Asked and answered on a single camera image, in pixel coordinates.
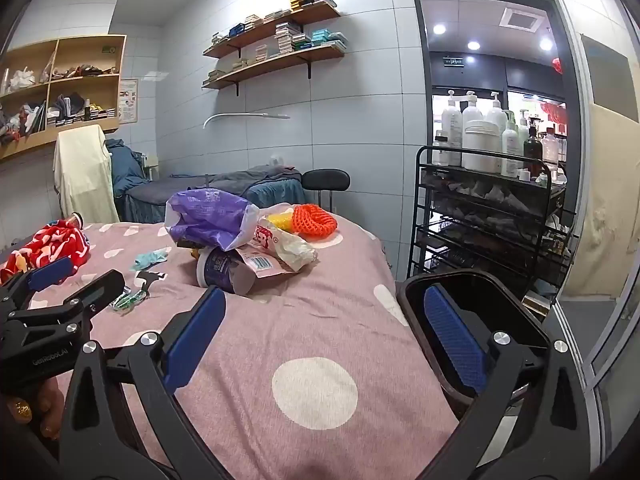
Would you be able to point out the wooden wall cabinet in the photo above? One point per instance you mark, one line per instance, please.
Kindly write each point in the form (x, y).
(50, 82)

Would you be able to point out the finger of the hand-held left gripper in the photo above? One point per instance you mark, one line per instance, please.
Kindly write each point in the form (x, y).
(100, 287)
(50, 271)

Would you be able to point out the blue face mask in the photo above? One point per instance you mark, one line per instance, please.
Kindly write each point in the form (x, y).
(147, 258)

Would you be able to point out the large white jar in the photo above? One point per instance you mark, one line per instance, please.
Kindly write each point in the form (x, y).
(482, 145)

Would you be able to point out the white cup with purple label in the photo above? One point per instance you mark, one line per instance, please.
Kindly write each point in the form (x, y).
(220, 267)

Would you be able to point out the glass sliding door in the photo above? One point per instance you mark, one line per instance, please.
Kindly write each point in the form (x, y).
(607, 160)

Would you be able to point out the white cardboard box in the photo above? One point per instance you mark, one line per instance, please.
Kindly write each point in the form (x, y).
(537, 305)

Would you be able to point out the red printed cloth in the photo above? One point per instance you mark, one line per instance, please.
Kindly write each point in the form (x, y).
(50, 245)

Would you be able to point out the cream towel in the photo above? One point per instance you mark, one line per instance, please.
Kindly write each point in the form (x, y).
(82, 175)

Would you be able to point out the orange foam fruit net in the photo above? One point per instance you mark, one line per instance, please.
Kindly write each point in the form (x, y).
(315, 220)

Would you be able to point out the black chair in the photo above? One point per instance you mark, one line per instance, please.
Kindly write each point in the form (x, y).
(326, 180)

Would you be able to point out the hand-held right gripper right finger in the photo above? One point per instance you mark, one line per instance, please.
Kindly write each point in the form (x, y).
(452, 340)

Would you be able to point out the purple plastic bag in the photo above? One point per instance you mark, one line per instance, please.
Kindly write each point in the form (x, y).
(210, 215)

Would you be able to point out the grey blanket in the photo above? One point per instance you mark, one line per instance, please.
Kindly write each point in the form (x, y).
(225, 180)

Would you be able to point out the person's left hand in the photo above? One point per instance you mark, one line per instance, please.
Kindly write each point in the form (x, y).
(47, 405)

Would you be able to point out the white ceiling vent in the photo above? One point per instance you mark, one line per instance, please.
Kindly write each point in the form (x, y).
(521, 18)

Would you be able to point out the green exit sign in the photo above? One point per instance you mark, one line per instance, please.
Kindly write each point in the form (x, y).
(454, 62)

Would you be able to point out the pink polka dot blanket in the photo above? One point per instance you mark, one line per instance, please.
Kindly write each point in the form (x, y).
(310, 320)

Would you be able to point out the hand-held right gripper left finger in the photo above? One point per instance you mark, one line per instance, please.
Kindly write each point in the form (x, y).
(195, 340)

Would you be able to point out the dark brown pump bottle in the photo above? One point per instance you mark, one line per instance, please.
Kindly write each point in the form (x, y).
(532, 147)

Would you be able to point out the row of white bottles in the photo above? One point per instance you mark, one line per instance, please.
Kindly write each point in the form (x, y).
(452, 130)

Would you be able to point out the dark brown trash bin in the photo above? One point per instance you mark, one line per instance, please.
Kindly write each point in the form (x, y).
(500, 305)

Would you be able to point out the green candy wrapper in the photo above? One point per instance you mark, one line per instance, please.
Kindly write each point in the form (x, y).
(127, 300)

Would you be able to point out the red hanging ornament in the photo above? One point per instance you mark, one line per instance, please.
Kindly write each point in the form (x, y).
(557, 65)

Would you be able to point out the wall poster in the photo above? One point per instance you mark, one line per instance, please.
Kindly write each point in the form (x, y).
(128, 101)

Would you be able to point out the blue covered massage bed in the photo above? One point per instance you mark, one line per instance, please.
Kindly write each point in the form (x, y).
(145, 200)

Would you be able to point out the yellow plastic wrapper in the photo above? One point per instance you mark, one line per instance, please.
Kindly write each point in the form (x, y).
(280, 222)

